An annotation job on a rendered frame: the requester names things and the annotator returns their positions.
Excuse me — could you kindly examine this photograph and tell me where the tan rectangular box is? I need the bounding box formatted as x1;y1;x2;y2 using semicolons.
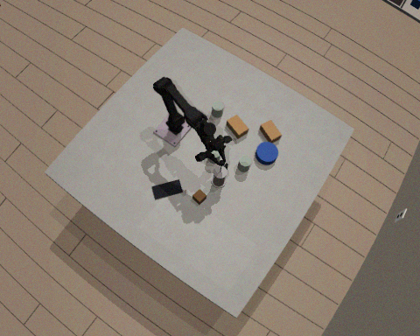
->
227;115;249;139
259;120;282;143

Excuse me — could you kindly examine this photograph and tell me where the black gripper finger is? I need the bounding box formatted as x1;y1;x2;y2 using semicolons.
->
207;154;221;166
218;145;226;162

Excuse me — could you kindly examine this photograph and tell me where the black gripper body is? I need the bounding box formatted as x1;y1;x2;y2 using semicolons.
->
195;135;233;162

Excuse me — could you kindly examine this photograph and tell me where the glass french press with black knob plunger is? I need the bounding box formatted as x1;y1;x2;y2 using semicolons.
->
212;160;228;188

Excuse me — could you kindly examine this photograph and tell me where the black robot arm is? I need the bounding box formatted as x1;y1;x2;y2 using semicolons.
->
153;77;225;151

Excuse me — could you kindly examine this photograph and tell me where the blue cylinder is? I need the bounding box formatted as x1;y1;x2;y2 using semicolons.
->
255;142;278;165

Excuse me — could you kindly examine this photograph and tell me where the brown cube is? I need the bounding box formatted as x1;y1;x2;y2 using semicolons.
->
192;189;207;205

